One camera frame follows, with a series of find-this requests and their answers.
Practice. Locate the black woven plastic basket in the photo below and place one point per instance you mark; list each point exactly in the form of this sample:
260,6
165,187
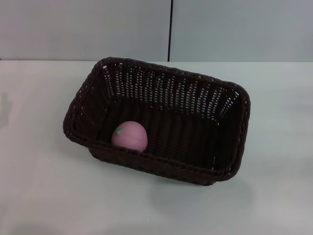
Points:
176,137

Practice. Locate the pink toy peach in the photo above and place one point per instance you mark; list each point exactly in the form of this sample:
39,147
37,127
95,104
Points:
132,137

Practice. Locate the black vertical wall strip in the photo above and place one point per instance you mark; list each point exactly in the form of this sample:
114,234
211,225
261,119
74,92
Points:
170,27

